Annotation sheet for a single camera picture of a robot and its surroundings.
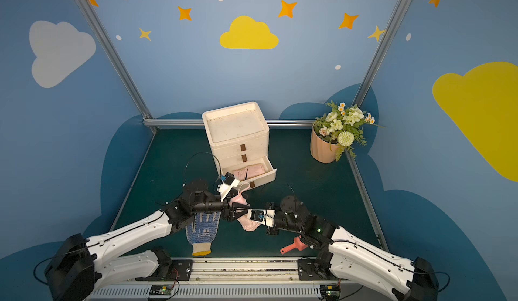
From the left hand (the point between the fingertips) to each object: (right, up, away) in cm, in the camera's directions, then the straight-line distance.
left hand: (250, 200), depth 71 cm
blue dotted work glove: (-21, -16, +12) cm, 29 cm away
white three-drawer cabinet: (-5, +23, +15) cm, 28 cm away
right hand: (+3, -3, +1) cm, 4 cm away
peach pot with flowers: (+37, +27, +13) cm, 48 cm away
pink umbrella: (-3, +2, -4) cm, 5 cm away
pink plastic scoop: (+19, -20, +8) cm, 28 cm away
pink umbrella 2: (-2, +7, +27) cm, 28 cm away
